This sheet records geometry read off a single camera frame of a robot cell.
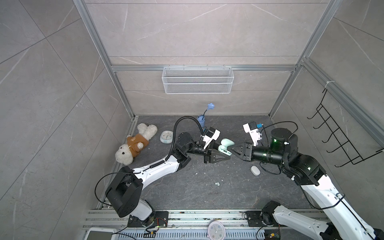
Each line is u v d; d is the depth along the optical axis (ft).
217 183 2.79
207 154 1.87
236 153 1.81
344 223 1.21
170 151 1.88
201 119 3.51
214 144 1.99
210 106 3.06
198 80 3.31
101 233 2.17
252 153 1.67
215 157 1.94
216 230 2.25
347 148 2.12
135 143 2.99
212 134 1.80
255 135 1.74
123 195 1.39
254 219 2.39
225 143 1.97
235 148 1.93
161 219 2.39
